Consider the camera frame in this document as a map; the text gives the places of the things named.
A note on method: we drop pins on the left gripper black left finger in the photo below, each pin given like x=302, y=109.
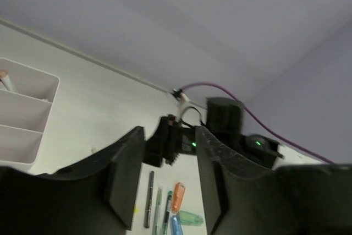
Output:
x=93, y=196

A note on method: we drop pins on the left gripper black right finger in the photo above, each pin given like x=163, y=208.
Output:
x=241, y=197

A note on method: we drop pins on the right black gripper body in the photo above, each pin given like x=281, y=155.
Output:
x=170, y=139

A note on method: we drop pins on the dark grey pen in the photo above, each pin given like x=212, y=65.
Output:
x=149, y=199

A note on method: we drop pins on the clear silver pen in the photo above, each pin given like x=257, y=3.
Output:
x=157, y=212

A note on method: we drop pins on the green dark pen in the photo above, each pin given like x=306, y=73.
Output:
x=167, y=213

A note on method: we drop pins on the white pen orange cap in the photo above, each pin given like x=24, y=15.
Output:
x=7, y=82

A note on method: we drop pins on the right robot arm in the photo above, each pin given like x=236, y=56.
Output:
x=224, y=119

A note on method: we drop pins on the orange translucent eraser case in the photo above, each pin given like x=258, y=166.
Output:
x=178, y=195

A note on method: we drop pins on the green translucent eraser case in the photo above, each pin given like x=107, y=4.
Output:
x=190, y=219

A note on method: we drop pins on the blue translucent eraser case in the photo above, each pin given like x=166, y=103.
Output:
x=175, y=225

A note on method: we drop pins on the translucent pink pen holder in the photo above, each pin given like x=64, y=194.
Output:
x=24, y=115

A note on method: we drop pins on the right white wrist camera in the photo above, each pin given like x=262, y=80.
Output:
x=182, y=102

